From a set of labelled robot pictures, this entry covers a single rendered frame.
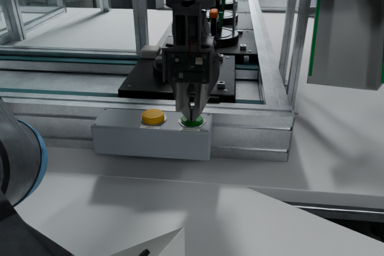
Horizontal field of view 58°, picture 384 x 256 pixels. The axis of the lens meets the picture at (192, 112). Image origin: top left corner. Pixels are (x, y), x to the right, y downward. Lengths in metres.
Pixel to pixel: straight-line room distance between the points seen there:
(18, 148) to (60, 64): 0.59
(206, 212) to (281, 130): 0.21
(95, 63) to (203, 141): 0.46
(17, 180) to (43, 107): 0.32
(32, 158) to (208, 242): 0.27
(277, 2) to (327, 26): 1.19
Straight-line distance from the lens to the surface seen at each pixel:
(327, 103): 0.96
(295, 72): 0.85
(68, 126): 0.74
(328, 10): 0.81
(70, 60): 0.99
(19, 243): 0.32
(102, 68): 0.96
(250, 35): 1.10
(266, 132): 0.67
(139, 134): 0.61
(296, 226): 0.58
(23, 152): 0.45
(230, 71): 0.81
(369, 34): 0.80
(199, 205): 0.59
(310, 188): 0.66
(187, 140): 0.60
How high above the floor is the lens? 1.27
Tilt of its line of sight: 28 degrees down
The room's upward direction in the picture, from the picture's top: straight up
